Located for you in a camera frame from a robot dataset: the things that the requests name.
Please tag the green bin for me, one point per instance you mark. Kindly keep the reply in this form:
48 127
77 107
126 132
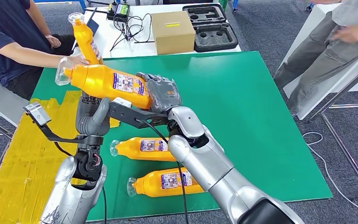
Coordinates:
223 3

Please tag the person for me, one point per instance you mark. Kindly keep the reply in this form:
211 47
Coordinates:
9 37
318 58

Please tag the black object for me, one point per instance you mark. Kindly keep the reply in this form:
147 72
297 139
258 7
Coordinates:
185 1

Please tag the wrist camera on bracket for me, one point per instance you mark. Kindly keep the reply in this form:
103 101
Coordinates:
126 114
37 112

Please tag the yellow plastic sheet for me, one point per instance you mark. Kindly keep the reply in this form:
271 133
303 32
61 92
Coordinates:
21 173

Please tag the orange plastic bottle clear cap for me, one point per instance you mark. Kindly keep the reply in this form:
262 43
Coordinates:
84 40
98 82
148 187
129 150

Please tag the person's right hand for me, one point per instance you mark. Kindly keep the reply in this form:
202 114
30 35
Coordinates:
78 61

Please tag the white bench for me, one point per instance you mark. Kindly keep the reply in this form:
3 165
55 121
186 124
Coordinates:
336 83
0 100

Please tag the person's right forearm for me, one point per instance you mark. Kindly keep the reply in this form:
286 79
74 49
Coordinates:
34 55

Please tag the person's left forearm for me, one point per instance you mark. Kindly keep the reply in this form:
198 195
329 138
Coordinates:
38 18

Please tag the black foam case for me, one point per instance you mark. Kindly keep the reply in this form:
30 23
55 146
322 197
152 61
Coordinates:
214 39

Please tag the brown cardboard box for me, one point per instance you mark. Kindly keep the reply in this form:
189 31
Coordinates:
172 34

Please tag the person's left hand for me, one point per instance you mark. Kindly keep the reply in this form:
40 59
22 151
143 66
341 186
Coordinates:
53 41
349 34

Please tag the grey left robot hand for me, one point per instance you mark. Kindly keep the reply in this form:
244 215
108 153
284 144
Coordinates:
92 123

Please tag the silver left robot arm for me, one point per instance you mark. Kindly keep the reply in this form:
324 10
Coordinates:
71 204

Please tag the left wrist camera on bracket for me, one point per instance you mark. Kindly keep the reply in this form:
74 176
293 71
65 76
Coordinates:
37 112

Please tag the dark blue tablet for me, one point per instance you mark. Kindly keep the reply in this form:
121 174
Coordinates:
95 26

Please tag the white table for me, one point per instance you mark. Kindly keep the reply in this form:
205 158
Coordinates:
114 52

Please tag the black controller with green screen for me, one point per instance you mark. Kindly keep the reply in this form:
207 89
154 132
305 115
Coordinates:
121 10

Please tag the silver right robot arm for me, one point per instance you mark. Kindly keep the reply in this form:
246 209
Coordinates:
216 176

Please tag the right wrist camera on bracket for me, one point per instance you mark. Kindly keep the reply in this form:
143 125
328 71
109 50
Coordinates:
126 114

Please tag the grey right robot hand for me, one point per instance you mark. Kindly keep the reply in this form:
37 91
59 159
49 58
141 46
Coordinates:
165 94

